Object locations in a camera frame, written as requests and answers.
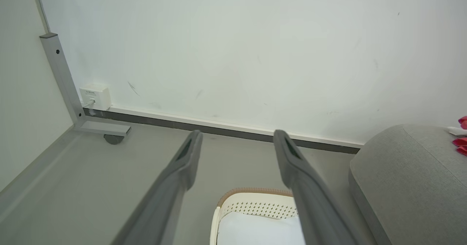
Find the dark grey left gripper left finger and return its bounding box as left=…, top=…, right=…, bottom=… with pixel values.
left=111, top=130, right=203, bottom=245

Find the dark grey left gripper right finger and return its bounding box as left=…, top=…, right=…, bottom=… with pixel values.
left=274, top=129, right=360, bottom=245

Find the red white sports jersey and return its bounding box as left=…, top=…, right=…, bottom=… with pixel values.
left=448, top=116, right=467, bottom=156

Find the cream perforated laundry basket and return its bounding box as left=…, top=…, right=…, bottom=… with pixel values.
left=210, top=187, right=305, bottom=245

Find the grey fabric sofa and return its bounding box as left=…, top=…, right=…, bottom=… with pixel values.
left=348, top=124, right=467, bottom=245

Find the black frame foot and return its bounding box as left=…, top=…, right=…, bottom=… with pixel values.
left=104, top=134, right=125, bottom=145

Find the white black wall baseboard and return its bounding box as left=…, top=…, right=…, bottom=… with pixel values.
left=83, top=105, right=364, bottom=155

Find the white wall socket box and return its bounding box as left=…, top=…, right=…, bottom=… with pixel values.
left=80, top=86, right=111, bottom=111

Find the grey metal partition frame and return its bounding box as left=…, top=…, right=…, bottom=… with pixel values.
left=39, top=33, right=131, bottom=137

